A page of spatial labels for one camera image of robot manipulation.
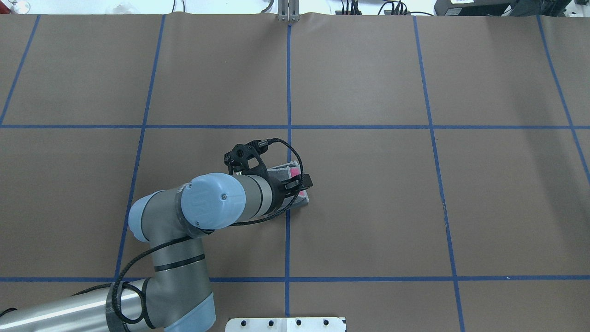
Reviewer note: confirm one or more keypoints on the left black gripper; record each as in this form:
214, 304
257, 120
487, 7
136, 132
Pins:
280, 194

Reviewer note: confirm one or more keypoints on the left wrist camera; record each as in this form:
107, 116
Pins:
245, 159

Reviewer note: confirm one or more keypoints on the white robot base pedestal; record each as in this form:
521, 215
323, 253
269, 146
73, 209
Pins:
287, 324

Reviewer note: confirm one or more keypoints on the pink and grey towel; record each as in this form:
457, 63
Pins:
286, 171

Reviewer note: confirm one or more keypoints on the aluminium frame post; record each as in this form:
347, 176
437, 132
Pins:
288, 10

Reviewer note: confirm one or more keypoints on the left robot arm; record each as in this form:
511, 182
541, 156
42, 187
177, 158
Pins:
167, 286

